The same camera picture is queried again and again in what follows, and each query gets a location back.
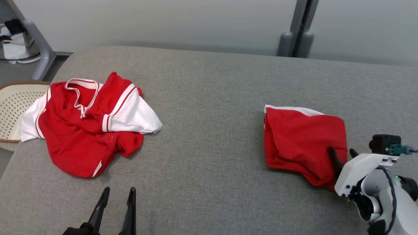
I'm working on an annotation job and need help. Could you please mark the white cloth pile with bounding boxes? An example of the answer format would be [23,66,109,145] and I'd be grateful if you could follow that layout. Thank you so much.
[0,26,40,64]

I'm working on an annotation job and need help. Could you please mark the red shirt with white sleeves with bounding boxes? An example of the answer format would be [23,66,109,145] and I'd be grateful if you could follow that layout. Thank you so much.
[20,72,163,178]

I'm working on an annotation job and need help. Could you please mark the teal right camera cable plug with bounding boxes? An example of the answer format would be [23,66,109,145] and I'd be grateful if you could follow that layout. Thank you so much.
[385,144,418,155]

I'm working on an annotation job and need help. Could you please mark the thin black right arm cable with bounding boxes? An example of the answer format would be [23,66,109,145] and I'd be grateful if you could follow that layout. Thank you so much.
[376,166,397,229]

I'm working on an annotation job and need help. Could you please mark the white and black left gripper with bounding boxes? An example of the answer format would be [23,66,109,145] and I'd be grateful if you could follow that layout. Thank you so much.
[62,187,137,235]

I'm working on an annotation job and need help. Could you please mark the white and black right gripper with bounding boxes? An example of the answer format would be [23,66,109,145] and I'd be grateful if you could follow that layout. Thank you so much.
[328,147,400,198]

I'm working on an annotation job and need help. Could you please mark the small black object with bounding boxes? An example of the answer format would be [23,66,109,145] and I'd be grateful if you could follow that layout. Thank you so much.
[5,19,25,35]

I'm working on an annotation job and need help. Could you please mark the cream perforated laundry basket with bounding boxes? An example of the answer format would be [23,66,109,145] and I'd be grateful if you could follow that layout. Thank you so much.
[0,82,51,152]

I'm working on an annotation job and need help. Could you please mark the red shorts with white stripe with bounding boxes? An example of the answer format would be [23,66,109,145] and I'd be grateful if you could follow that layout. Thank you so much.
[264,104,348,191]

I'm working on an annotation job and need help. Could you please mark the grey cylindrical post foot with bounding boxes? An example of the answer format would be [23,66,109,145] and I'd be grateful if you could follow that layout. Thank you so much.
[297,31,314,58]
[278,31,293,56]

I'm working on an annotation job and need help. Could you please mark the grey metal desk leg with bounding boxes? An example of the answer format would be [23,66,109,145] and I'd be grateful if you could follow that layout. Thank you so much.
[7,0,56,81]

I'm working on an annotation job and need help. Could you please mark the grey metal partition post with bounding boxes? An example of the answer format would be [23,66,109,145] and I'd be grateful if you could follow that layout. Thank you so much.
[292,0,320,58]

